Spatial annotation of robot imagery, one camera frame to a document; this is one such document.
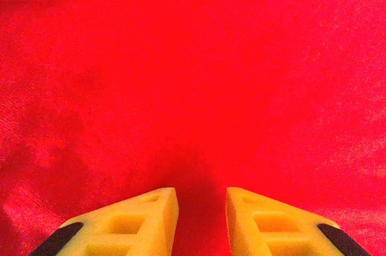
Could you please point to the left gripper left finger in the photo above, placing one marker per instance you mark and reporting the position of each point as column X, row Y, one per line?
column 135, row 229

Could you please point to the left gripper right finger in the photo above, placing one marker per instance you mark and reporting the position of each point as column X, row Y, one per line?
column 271, row 229

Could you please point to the red t-shirt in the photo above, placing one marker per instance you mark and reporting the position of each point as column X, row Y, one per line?
column 193, row 72

